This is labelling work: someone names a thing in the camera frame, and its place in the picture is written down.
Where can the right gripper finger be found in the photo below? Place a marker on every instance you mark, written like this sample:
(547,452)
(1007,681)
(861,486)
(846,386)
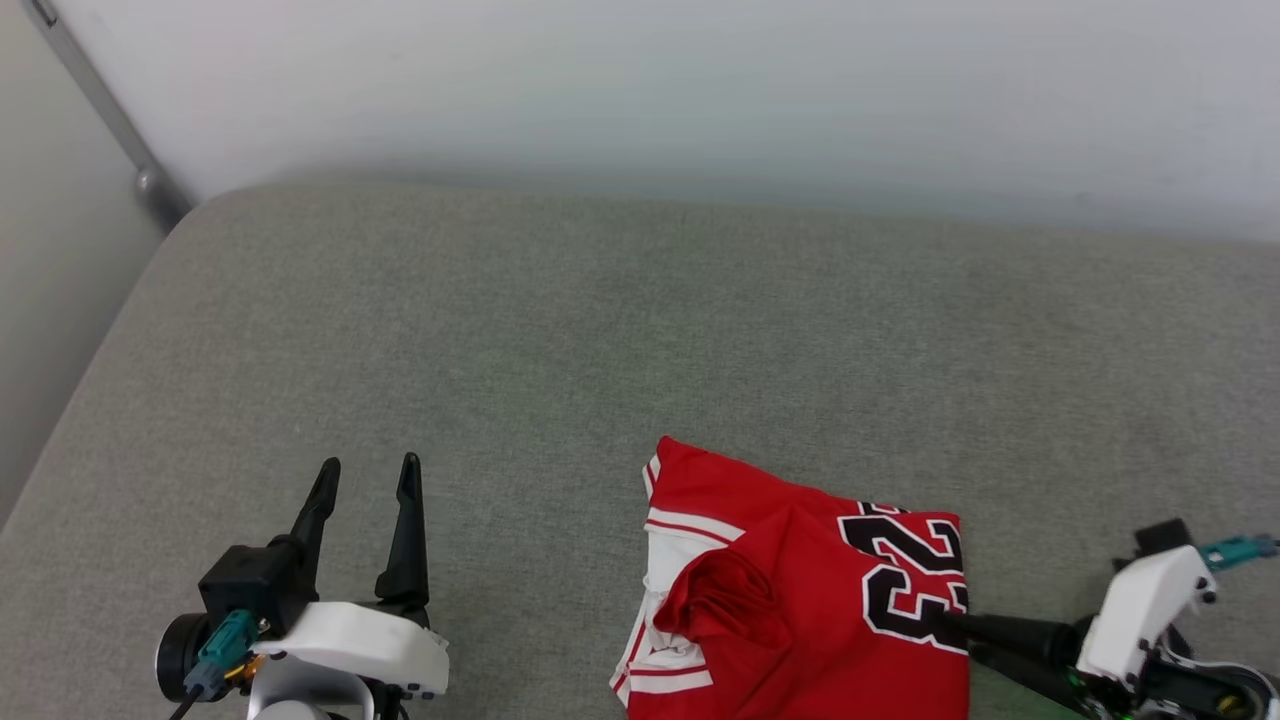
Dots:
(1030,680)
(1010,632)

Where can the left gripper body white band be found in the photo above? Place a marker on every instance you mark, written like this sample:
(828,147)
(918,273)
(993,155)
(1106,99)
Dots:
(365,645)

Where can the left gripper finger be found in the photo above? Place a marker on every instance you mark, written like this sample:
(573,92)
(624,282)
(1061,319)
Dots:
(408,540)
(312,520)

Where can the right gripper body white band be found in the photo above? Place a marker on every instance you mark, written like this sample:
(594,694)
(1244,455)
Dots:
(1140,610)

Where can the red basketball jersey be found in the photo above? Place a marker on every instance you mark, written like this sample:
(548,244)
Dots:
(800,590)

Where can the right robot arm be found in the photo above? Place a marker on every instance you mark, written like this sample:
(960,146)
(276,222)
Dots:
(1225,690)

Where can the grey fabric sofa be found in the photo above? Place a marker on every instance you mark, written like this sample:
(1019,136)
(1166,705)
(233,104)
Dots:
(620,330)

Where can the grey metal pole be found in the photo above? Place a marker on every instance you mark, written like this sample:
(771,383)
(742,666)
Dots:
(110,110)

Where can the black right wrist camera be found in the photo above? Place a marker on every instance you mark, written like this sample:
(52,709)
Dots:
(1162,540)

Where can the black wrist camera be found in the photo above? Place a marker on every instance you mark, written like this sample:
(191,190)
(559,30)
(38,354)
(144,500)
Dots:
(255,585)
(1162,540)

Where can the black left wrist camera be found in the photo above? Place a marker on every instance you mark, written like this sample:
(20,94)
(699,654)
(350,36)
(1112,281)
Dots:
(255,585)

